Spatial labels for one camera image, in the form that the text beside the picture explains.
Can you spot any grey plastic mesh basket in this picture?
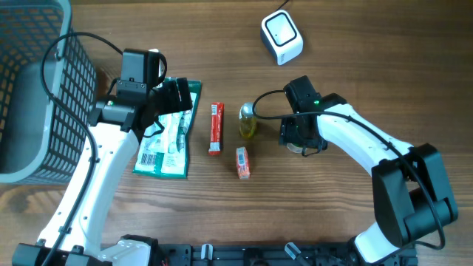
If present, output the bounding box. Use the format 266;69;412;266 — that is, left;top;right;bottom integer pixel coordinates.
1;1;97;184

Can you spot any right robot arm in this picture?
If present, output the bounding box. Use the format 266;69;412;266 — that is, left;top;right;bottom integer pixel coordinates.
280;76;458;264

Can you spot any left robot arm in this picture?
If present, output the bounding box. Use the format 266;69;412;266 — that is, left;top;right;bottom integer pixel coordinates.
12;50;193;265

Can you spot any red stick packet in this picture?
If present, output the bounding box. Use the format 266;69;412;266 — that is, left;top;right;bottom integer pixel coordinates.
208;102;225;156

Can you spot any white barcode scanner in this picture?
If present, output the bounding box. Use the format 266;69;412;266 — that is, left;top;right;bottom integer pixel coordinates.
260;10;304;66

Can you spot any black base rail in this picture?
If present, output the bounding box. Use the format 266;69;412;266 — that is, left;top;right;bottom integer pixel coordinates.
149;242;368;266

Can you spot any green lid white jar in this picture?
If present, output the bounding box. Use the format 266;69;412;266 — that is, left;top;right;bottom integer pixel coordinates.
286;143;313;154

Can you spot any yellow liquid small bottle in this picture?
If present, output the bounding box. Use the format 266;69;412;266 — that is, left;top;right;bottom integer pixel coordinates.
239;102;257;139

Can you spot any red white carton cup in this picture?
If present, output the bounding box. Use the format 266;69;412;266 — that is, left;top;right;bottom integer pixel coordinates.
236;147;251;180

